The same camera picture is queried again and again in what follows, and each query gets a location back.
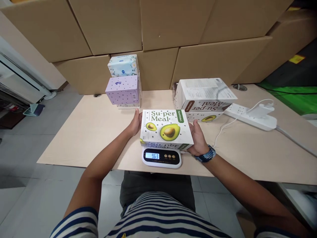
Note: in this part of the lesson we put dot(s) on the purple dotted tissue box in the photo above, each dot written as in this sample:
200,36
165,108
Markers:
122,90

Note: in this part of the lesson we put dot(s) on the green mat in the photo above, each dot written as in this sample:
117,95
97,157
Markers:
289,99

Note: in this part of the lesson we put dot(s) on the stack of brown cardboard cartons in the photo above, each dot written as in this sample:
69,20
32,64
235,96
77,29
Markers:
158,32

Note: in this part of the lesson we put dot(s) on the white avocado print meal box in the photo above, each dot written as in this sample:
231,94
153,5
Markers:
166,129

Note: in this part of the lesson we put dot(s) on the black box with yellow label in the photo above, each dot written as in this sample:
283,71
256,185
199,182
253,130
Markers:
294,67

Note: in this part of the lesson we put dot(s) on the white blue floral tissue box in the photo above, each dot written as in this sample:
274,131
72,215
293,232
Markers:
123,65

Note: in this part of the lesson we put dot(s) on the large white avocado meal box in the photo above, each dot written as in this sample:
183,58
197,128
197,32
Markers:
205,99

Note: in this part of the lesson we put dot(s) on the person's left hand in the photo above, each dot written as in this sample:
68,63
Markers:
135,125

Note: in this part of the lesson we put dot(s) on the white digital kitchen scale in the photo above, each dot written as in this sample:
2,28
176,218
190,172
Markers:
162,158

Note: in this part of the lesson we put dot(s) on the person's body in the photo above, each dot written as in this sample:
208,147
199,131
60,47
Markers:
163,218

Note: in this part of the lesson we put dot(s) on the white charger plug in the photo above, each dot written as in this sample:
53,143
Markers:
262,109

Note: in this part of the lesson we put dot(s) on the white power strip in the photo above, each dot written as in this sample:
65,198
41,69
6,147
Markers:
257,120

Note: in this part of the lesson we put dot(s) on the light blue dustpan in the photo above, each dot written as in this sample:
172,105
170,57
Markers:
33,109

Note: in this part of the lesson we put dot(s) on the white air conditioner unit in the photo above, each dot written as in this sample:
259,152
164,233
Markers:
19,74

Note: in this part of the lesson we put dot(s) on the person's right hand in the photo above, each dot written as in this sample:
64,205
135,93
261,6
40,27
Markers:
200,140

